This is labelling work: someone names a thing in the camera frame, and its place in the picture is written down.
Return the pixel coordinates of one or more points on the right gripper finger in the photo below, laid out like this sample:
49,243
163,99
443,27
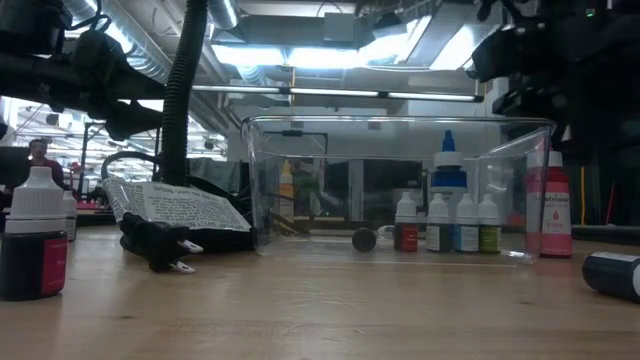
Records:
545,122

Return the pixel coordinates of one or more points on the small bottle green label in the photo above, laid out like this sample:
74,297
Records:
490,239

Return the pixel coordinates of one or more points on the black gooseneck desk lamp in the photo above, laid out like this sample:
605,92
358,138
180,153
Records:
182,100

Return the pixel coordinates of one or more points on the small black food coloring bottle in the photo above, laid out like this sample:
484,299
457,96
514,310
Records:
364,240

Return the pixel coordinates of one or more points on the small dark bottle white label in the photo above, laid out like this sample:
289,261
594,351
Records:
439,237

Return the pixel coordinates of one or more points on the long ceiling light strip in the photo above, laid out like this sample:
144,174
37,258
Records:
330,92

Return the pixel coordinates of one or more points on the silver ceiling air duct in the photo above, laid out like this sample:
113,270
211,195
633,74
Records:
145,55

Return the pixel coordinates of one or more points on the dark background monitor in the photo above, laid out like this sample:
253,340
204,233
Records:
15,167

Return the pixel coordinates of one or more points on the large blue food coloring bottle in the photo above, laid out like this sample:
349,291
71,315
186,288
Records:
448,177

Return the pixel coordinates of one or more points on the black aluminium table frame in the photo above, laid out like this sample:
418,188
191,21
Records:
610,234

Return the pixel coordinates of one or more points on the clear plastic container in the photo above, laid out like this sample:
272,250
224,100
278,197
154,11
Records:
300,150

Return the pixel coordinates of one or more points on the small bottle red label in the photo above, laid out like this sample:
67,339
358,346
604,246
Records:
406,235

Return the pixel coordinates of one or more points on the person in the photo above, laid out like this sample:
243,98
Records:
45,170

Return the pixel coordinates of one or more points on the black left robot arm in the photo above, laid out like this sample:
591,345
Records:
30,70

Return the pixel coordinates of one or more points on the grey background cover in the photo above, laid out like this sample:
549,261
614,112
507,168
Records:
220,175

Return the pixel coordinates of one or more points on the bright ceiling light panel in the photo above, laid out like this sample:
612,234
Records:
325,57

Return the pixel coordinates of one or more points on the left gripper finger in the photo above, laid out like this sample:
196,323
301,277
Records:
130,120

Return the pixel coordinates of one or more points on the grey ceiling ventilation box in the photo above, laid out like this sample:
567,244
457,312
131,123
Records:
345,30

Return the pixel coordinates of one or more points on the large pink food coloring bottle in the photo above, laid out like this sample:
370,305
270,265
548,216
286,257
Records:
555,220

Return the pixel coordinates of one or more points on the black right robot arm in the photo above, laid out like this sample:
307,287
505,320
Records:
575,30

